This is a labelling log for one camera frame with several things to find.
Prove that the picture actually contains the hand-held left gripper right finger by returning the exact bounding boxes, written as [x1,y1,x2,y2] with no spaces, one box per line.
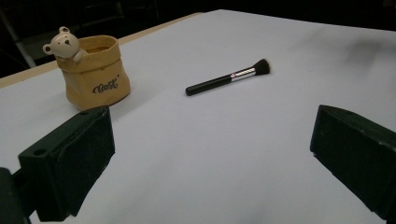
[309,105,396,222]

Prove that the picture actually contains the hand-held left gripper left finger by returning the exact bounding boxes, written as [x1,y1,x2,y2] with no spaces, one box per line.
[17,105,116,223]

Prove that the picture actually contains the yellow bag-shaped pot with bear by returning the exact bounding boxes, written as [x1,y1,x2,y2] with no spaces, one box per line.
[42,26,132,112]

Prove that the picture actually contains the black makeup brush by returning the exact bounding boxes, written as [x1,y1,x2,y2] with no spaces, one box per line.
[185,58,271,97]

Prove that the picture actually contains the grey metal stand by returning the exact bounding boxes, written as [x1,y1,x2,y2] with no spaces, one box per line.
[0,6,37,69]

